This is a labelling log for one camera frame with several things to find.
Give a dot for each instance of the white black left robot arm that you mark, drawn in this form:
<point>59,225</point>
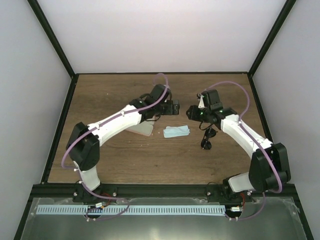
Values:
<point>85,141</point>

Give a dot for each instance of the black left table rail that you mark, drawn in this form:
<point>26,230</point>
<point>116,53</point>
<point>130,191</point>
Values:
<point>59,130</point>

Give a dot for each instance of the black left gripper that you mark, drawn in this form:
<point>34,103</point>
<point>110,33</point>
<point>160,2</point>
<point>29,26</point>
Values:
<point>175,107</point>

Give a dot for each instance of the black front mounting rail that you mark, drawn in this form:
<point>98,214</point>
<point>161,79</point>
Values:
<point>211,192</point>

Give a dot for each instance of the black left frame post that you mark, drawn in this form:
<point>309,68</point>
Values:
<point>42,19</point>

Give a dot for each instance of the black sunglasses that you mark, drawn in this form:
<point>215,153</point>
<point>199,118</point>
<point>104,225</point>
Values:
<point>209,132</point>

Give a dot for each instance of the black right frame post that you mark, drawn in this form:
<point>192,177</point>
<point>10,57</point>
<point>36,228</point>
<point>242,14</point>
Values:
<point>276,27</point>

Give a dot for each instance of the light blue cleaning cloth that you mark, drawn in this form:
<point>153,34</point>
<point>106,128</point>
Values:
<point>176,131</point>

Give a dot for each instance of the light blue slotted cable duct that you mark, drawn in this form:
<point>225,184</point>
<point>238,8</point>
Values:
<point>139,210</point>

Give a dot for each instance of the black frame post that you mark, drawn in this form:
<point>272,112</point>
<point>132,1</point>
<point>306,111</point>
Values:
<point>276,27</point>
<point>42,19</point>

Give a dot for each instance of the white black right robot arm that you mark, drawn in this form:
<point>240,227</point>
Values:
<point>269,165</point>

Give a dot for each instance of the metal front tray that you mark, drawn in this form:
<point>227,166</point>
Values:
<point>272,218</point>

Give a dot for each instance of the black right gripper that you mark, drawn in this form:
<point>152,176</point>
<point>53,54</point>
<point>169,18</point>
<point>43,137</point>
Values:
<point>193,114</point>

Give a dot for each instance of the pink glasses case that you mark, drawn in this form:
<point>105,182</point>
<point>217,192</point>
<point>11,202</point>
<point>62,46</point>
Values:
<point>145,128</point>

